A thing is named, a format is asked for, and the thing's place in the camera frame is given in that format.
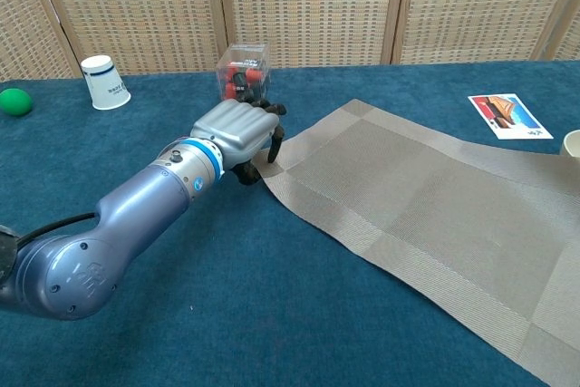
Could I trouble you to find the green ball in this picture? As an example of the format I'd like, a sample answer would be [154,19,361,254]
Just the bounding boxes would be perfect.
[0,88,34,117]

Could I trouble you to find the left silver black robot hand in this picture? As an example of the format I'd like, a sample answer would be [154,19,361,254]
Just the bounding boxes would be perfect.
[191,97,288,187]

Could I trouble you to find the beige woven placemat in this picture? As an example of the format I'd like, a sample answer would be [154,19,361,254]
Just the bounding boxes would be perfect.
[260,98,580,387]

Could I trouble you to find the woven folding screen panel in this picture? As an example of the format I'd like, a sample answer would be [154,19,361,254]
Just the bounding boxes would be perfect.
[0,0,82,82]
[533,0,580,62]
[391,0,577,65]
[29,0,224,76]
[216,0,405,69]

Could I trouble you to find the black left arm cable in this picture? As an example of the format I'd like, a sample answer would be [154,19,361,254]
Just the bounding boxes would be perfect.
[17,210,99,247]

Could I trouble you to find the clear box with red pieces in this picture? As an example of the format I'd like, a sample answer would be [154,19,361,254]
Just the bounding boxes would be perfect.
[216,42,272,106]

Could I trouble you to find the cream ceramic bowl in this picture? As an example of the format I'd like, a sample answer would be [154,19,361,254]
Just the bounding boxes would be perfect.
[560,130,580,158]

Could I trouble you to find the white paper cup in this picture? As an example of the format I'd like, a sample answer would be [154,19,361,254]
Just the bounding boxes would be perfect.
[81,54,132,111]

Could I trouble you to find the blue felt table cover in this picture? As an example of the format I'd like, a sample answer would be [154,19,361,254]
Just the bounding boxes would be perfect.
[0,59,580,387]

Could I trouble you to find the photo card with white border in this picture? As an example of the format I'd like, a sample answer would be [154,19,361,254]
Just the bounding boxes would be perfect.
[468,92,555,140]

